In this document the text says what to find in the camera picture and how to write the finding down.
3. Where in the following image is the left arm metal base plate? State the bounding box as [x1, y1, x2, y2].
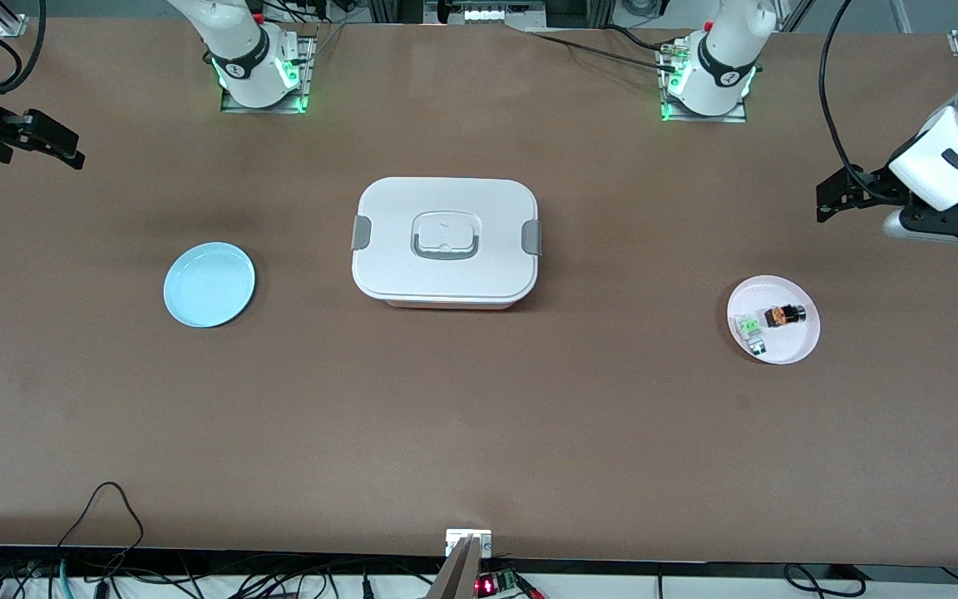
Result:
[658, 37, 750, 124]

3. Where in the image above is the circuit board with red light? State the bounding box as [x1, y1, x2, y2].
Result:
[476, 569, 548, 599]

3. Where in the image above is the light blue plate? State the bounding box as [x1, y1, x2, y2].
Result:
[163, 241, 257, 329]

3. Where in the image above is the small white edge bracket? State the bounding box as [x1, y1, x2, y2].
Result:
[446, 529, 493, 558]

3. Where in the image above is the pale pink plate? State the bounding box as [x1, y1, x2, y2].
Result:
[726, 275, 822, 365]

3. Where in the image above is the green push-button switch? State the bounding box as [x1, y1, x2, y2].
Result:
[735, 314, 769, 357]

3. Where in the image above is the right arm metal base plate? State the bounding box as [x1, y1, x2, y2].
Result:
[221, 32, 319, 114]

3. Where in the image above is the short black table cable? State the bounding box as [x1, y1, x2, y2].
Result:
[602, 25, 667, 55]

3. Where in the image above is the curled black cable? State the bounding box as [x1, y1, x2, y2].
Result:
[783, 564, 867, 598]

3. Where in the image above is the white lidded lunch box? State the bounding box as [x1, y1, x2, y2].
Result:
[351, 176, 543, 310]

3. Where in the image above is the looped black cable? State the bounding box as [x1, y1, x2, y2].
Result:
[55, 481, 147, 577]

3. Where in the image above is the long black table cable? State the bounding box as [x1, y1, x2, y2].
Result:
[525, 32, 679, 72]

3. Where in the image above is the white power strip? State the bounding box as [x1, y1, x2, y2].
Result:
[462, 7, 548, 22]

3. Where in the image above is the grey metal beam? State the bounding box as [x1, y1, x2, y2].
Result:
[427, 535, 484, 599]

